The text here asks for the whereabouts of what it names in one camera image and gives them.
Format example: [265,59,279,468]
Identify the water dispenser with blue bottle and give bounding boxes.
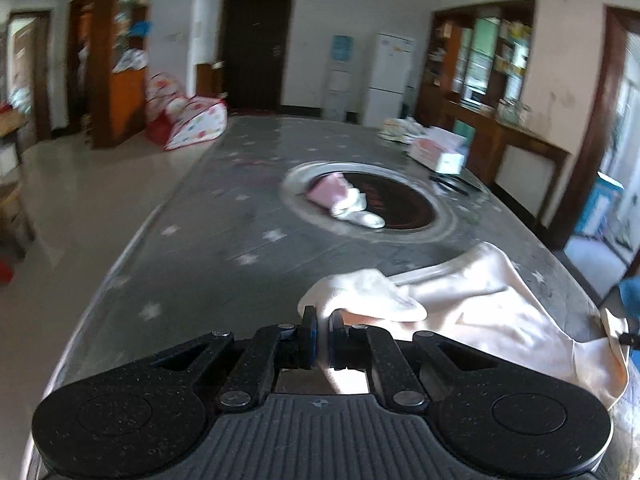
[322,35,356,122]

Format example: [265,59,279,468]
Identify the dark brown door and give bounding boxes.
[220,0,296,112]

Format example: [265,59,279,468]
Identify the grey star-patterned table cover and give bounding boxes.
[20,114,608,480]

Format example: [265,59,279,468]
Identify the pink small cloth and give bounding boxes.
[305,172,354,211]

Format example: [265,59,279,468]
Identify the low wooden cabinet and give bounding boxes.
[196,60,227,99]

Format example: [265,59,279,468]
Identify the pink and white tissue box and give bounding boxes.
[407,127,471,174]

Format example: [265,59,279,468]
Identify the wooden side table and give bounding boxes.
[442,99,572,228]

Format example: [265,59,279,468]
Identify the round glass cooktop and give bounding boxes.
[281,160,454,244]

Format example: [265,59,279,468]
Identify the pile of light clothes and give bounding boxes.
[377,117,431,144]

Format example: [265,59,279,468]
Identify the white socks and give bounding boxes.
[330,187,386,231]

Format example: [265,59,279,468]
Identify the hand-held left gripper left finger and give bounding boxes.
[149,305,319,413]

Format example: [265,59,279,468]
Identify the blue padded chair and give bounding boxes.
[597,276,640,326]

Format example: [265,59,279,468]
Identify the cream garment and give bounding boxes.
[297,241,630,411]

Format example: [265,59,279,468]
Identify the wooden display cabinet with glass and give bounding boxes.
[415,0,537,128]

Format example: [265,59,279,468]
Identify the tall wooden shelf cabinet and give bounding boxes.
[89,0,157,150]

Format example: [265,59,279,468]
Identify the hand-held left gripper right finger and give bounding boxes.
[328,310,501,413]

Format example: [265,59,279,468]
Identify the white refrigerator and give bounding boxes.
[362,32,419,129]

